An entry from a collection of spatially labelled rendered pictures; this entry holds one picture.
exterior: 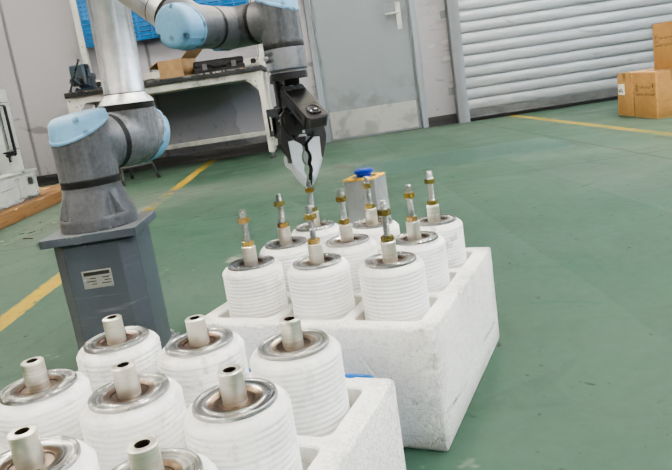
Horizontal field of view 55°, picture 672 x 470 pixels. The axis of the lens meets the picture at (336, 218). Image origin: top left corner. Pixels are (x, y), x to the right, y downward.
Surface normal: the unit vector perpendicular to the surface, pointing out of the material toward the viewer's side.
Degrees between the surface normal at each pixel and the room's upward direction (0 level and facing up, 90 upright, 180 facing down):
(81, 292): 90
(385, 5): 90
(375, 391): 0
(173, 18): 90
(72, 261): 90
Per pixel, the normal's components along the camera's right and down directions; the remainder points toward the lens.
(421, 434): -0.40, 0.24
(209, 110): 0.05, 0.19
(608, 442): -0.15, -0.97
